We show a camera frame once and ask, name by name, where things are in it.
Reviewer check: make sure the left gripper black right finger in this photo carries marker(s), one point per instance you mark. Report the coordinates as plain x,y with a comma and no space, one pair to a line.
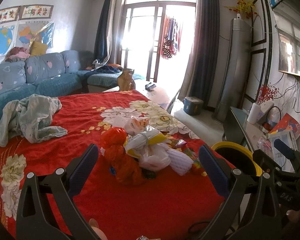
232,184

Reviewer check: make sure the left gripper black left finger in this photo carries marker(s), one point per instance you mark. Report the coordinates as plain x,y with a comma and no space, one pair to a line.
46,209

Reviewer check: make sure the white foam fruit net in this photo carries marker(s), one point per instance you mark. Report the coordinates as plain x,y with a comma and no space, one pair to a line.
180,162

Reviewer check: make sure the orange red plastic bag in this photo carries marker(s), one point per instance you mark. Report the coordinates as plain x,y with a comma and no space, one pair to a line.
127,170

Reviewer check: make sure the white yellow plastic bag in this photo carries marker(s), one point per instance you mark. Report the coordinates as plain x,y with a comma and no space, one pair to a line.
136,146

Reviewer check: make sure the white orange printed plastic bag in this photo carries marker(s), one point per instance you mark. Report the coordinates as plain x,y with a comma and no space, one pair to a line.
135,125

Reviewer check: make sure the yellow rimmed black trash bin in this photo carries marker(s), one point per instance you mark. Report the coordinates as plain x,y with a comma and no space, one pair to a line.
239,156

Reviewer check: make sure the person's right hand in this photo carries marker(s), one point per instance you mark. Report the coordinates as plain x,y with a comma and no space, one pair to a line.
293,216

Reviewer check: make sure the person's left hand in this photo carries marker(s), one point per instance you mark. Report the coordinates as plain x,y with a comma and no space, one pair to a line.
94,225

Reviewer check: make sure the white blue printed box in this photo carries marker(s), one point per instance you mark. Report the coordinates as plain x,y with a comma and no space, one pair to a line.
282,144

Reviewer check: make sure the red picture book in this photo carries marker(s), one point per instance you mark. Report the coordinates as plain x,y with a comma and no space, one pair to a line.
287,123

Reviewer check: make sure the white paper towel roll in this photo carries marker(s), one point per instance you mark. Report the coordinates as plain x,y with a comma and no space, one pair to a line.
253,114

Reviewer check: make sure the glass top tv console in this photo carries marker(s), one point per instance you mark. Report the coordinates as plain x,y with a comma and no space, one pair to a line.
238,130

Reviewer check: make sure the red floral blanket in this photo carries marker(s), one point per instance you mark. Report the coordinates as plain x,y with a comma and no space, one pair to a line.
164,207

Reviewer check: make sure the red berry decoration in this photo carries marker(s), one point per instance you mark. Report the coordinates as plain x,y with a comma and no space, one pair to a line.
267,93

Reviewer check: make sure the grey standing air conditioner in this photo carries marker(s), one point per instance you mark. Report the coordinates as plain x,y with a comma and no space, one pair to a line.
236,68

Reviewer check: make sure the crumpled light green cloth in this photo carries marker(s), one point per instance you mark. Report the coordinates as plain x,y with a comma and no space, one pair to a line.
30,118

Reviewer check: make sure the blue storage box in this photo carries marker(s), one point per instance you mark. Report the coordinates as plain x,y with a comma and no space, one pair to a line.
192,105

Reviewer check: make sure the dark right curtain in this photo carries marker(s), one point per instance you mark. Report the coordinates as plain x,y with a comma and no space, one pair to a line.
201,67

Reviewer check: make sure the dark coffee table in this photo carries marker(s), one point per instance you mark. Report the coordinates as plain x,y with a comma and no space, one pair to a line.
160,93

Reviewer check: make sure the blue heart pattern sofa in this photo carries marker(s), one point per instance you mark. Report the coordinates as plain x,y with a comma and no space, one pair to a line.
54,75

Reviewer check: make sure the small dark toy on table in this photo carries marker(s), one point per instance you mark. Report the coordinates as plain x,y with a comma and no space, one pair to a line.
150,86

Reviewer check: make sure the yellow artificial flowers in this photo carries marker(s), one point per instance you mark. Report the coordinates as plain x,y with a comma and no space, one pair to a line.
246,9

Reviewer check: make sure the brown paper bag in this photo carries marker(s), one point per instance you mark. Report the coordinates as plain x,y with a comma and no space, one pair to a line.
125,81

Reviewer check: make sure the pink clothes pile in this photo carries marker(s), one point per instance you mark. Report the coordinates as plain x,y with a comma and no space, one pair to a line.
17,54

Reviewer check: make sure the hanging colourful laundry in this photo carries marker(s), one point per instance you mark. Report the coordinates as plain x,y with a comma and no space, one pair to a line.
171,38

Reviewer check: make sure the yellow cushion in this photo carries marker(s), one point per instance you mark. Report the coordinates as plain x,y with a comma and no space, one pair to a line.
38,49

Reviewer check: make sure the world map poster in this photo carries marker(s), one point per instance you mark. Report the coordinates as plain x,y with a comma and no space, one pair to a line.
6,39

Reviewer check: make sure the dark blue left curtain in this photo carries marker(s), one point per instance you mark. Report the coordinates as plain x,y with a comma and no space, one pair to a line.
100,48

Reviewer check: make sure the china map poster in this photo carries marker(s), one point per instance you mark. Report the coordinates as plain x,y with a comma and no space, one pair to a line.
39,31

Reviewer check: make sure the framed calligraphy picture left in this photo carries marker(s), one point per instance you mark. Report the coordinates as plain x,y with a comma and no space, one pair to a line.
9,14

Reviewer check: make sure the framed calligraphy picture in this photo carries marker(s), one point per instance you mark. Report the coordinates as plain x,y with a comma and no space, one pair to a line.
36,11
9,14

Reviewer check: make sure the framed calligraphy picture right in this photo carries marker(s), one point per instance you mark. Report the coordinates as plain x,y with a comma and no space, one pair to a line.
36,11

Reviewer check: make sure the wall mounted television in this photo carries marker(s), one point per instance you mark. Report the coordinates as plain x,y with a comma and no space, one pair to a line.
287,18

